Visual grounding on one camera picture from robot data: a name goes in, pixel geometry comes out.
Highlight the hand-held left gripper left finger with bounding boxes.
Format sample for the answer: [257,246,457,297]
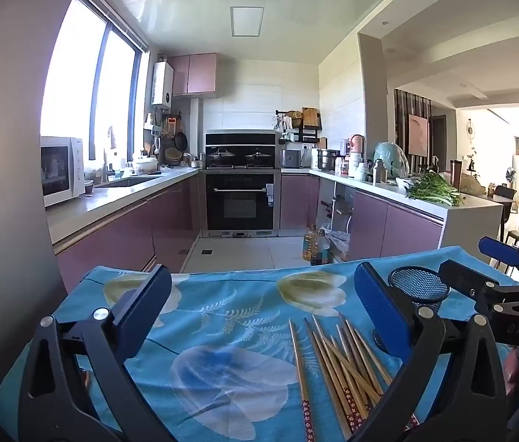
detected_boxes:
[18,264,173,442]

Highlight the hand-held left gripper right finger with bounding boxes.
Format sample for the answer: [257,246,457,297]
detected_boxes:
[354,262,509,442]

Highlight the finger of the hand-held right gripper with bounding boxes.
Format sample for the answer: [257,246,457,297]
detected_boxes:
[478,236,519,286]
[438,259,519,307]

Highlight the black mesh holder cup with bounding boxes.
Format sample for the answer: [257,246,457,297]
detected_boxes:
[387,266,450,309]

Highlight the pile of wooden chopsticks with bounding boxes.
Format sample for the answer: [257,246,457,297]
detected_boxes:
[288,314,421,442]

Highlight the blue floral tablecloth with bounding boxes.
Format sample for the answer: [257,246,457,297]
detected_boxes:
[0,246,519,442]

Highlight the purple kitchen base cabinets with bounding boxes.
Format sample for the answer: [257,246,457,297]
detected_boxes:
[52,175,200,281]
[349,189,444,261]

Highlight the dark oil bottle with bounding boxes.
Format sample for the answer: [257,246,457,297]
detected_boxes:
[311,229,331,266]

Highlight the bunch of green vegetables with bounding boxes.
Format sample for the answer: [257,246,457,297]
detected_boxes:
[404,171,465,206]

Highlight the yellow oil bottle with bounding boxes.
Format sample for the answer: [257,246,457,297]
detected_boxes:
[302,225,319,262]

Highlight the mint green appliance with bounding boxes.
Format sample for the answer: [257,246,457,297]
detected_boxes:
[374,142,410,178]

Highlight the white casserole pot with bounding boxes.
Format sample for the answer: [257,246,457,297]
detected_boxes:
[131,157,158,176]

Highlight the black integrated stove oven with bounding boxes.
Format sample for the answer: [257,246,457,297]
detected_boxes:
[204,130,282,235]

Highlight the steel sink faucet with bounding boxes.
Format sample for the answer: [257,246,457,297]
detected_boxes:
[100,150,115,184]

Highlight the white microwave oven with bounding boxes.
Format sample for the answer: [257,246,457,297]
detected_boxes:
[41,136,86,208]

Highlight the steel stock pot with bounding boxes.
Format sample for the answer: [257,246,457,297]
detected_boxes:
[317,148,339,172]

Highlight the wooden slat partition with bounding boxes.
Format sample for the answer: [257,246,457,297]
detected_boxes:
[394,88,433,166]

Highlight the black lidded cooking pot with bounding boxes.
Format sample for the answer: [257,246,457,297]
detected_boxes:
[208,147,236,166]
[245,147,273,166]

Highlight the white water heater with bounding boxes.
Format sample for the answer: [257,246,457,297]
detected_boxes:
[151,61,174,106]

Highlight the kitchen window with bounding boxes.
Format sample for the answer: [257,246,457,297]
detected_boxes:
[41,0,143,157]

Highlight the square ceiling light panel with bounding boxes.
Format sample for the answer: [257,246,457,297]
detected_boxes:
[230,6,265,36]

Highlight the pink wall picture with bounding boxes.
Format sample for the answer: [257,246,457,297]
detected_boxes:
[407,113,430,156]

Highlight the black wall rack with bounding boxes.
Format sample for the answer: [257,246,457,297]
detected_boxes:
[275,108,322,143]

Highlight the purple wall cabinet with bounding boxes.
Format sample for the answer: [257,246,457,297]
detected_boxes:
[167,53,219,98]

